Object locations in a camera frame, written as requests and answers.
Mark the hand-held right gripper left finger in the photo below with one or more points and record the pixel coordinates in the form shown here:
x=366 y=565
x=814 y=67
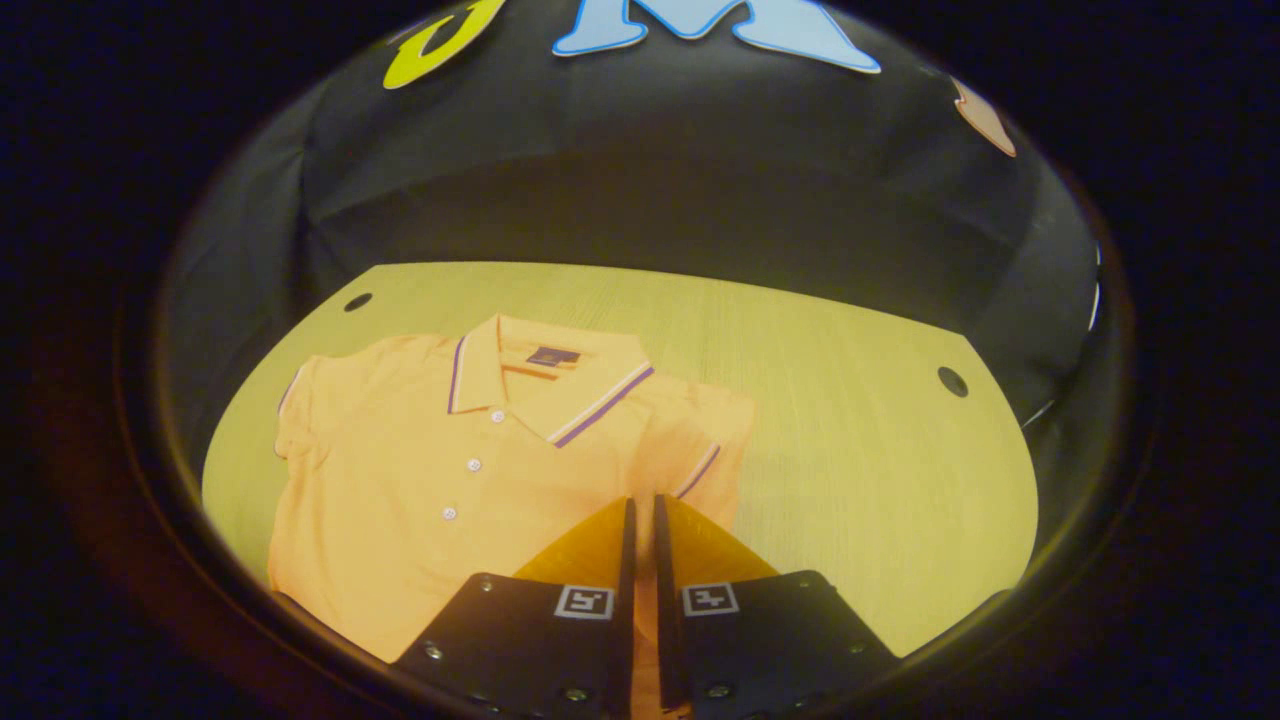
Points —
x=629 y=620

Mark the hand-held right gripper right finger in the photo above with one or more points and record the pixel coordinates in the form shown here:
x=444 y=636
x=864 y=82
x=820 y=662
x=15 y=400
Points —
x=664 y=620

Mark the orange polo T-shirt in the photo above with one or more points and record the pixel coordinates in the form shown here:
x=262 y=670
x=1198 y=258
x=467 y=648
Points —
x=400 y=500

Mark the black backdrop cloth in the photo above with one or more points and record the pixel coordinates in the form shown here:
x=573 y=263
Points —
x=650 y=180

